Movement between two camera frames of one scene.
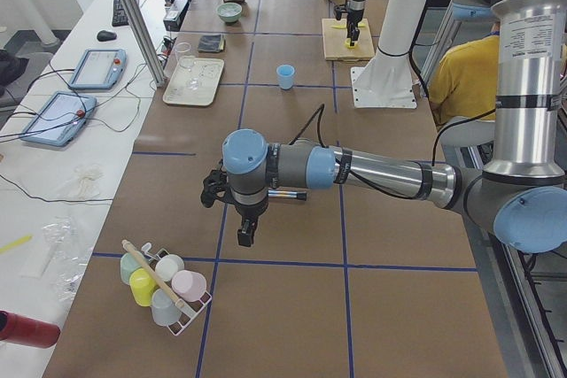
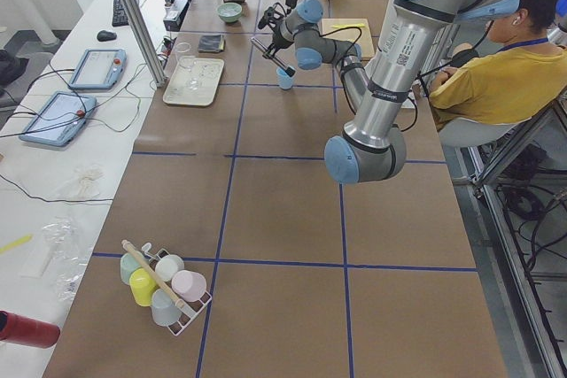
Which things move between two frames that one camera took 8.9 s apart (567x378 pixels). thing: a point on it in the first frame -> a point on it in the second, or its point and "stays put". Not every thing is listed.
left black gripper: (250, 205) -> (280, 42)
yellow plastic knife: (361, 25) stays put
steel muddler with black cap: (285, 194) -> (288, 70)
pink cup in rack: (189, 285) stays put
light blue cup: (285, 73) stays put
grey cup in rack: (164, 311) stays put
